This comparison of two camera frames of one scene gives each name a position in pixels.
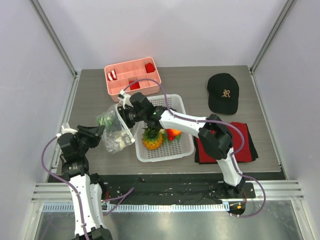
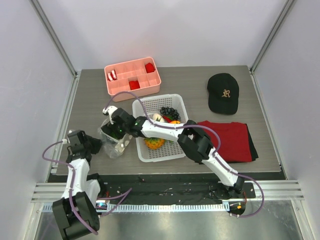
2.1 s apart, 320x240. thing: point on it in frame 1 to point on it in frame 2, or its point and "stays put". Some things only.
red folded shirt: (244, 156) stays put
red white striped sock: (112, 76) stays put
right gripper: (124, 115) to (113, 130)
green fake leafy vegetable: (105, 119) to (113, 134)
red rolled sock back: (149, 68) stays put
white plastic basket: (181, 147) stays put
